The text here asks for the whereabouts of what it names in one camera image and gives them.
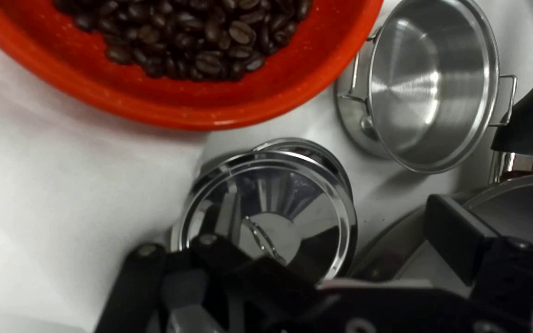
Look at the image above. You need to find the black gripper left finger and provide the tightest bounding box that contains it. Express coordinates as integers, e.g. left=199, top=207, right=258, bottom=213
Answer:
left=94, top=242, right=166, bottom=333

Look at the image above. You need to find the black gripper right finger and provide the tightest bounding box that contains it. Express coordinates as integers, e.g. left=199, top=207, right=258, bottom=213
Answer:
left=423, top=194, right=533, bottom=309

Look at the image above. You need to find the small silver pot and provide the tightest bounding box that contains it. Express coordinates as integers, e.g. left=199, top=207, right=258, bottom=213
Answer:
left=334, top=0, right=516, bottom=174

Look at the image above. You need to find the black frying pan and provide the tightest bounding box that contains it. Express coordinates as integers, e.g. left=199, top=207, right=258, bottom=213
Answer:
left=349, top=89, right=533, bottom=283

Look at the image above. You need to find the red bowl of coffee beans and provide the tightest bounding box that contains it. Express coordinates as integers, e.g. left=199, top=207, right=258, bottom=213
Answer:
left=0, top=0, right=382, bottom=131

